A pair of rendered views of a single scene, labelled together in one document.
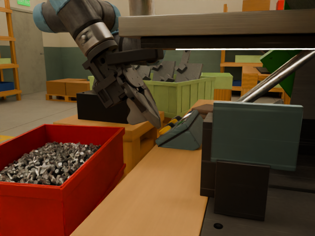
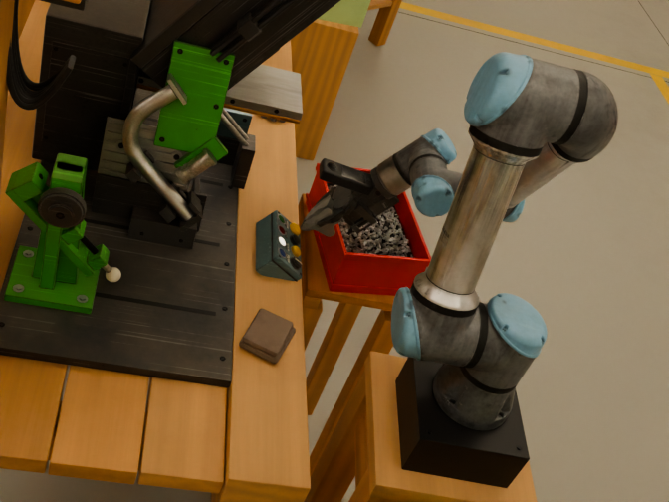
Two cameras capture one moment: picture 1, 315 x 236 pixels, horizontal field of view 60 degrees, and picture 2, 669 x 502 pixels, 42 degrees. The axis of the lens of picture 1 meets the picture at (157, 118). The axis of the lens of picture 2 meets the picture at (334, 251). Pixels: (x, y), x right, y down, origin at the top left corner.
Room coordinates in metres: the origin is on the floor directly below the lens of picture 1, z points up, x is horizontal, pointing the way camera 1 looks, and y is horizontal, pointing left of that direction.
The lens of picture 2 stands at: (1.82, -0.78, 2.11)
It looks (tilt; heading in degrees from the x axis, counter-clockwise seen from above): 39 degrees down; 145
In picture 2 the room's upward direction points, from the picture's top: 22 degrees clockwise
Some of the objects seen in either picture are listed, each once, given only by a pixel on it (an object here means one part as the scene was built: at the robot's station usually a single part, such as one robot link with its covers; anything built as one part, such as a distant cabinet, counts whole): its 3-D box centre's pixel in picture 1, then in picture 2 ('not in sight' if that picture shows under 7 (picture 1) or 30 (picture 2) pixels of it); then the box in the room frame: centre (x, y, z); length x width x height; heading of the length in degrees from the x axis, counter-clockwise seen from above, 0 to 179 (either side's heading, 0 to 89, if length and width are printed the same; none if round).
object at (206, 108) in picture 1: (207, 111); (269, 334); (0.84, -0.16, 0.91); 0.10 x 0.08 x 0.03; 139
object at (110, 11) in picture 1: (94, 16); (439, 188); (0.73, 0.16, 1.18); 0.11 x 0.11 x 0.08; 71
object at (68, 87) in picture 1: (77, 90); not in sight; (6.45, 1.90, 0.22); 1.20 x 0.81 x 0.44; 68
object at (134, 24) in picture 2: not in sight; (96, 63); (0.20, -0.39, 1.07); 0.30 x 0.18 x 0.34; 163
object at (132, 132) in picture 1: (113, 121); (446, 433); (1.05, 0.18, 0.83); 0.32 x 0.32 x 0.04; 70
